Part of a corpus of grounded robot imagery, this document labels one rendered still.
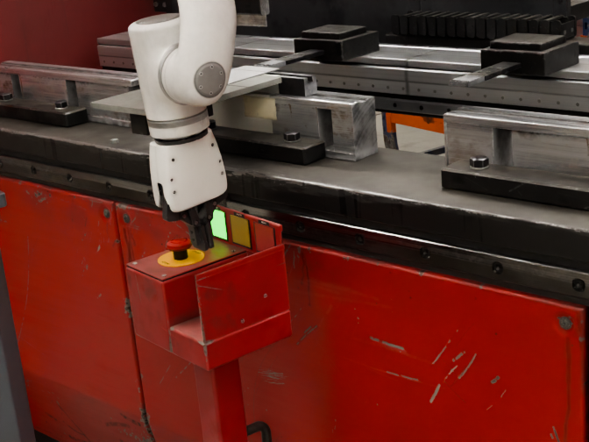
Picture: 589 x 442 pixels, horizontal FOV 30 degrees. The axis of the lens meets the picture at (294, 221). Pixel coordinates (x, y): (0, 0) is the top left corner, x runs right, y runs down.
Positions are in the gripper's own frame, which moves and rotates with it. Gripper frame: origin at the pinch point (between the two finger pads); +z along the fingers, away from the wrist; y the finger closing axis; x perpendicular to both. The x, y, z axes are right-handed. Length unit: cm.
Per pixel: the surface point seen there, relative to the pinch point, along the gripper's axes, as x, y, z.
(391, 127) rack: -191, -213, 76
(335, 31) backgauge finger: -28, -54, -14
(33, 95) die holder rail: -89, -20, -5
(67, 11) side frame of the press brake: -114, -45, -16
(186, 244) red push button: -8.1, -1.9, 4.1
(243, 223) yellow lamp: -4.0, -10.1, 2.8
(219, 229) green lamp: -10.7, -9.9, 5.2
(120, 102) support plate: -26.7, -6.3, -15.0
